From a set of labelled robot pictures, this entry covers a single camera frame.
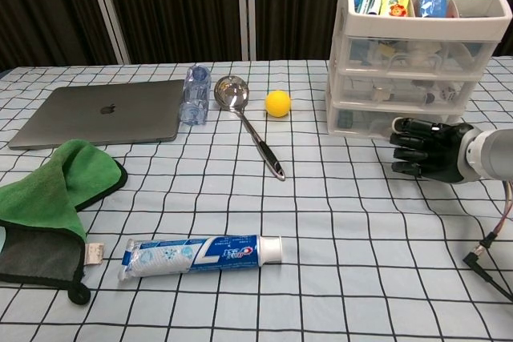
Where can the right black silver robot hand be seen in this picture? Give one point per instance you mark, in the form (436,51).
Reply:
(437,150)

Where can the clear bottom drawer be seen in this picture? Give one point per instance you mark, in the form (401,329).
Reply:
(368,125)

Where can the clear drawer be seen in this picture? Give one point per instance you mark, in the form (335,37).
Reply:
(401,95)
(405,59)
(368,125)

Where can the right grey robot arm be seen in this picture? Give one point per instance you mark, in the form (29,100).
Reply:
(493,154)

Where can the clear middle drawer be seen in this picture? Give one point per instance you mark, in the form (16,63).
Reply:
(401,95)

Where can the dark object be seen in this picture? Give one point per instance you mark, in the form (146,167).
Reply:
(346,119)

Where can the clear top drawer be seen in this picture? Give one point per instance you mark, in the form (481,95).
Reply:
(405,59)

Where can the clear plastic drawer unit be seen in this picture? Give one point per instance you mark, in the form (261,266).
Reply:
(401,24)

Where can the blue plastic packet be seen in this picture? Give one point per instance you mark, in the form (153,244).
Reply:
(433,4)

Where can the blue checked tablecloth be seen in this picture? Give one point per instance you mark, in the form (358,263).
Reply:
(320,238)

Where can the yellow snack packet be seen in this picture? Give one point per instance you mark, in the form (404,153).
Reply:
(394,3)

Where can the yellow ball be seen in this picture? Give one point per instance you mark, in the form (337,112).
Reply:
(277,104)

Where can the clear plastic water bottle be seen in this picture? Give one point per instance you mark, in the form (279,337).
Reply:
(195,97)

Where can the blue white toothpaste tube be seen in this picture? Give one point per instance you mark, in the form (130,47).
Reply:
(208,256)

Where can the black folding screen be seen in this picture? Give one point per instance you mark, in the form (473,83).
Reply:
(180,5)

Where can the grey closed laptop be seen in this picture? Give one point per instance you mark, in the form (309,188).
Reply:
(100,115)

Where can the green grey microfibre cloth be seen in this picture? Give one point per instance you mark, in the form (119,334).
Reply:
(40,198)

